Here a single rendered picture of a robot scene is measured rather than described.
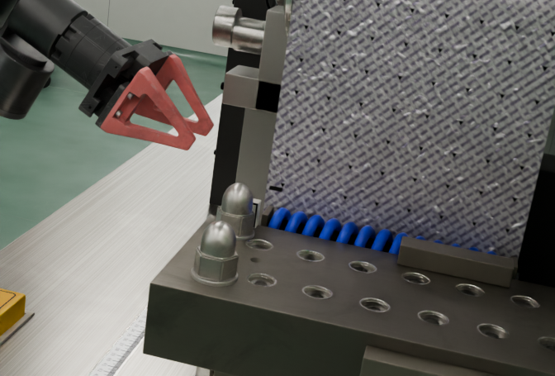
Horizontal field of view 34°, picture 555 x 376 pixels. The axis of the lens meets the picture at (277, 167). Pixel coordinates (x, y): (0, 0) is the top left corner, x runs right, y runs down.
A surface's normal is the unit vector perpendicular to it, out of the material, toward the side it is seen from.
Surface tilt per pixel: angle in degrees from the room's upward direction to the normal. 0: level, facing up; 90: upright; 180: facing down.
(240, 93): 90
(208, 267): 90
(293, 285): 0
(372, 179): 90
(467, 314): 0
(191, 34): 90
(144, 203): 0
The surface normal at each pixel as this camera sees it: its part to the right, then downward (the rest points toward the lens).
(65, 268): 0.14, -0.95
